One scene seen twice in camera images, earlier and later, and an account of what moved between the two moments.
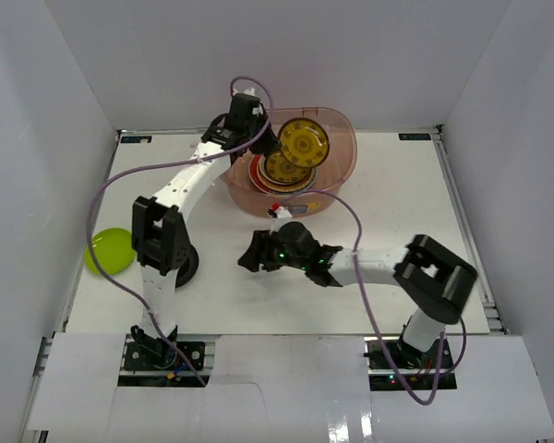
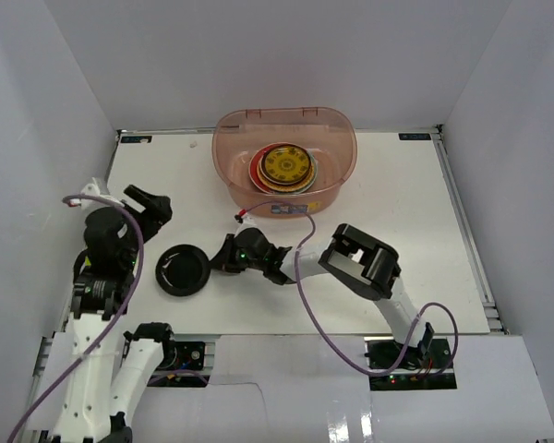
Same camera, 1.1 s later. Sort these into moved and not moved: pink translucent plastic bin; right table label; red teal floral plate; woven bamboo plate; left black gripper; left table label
Moved: left black gripper
Not moved: left table label; woven bamboo plate; right table label; pink translucent plastic bin; red teal floral plate
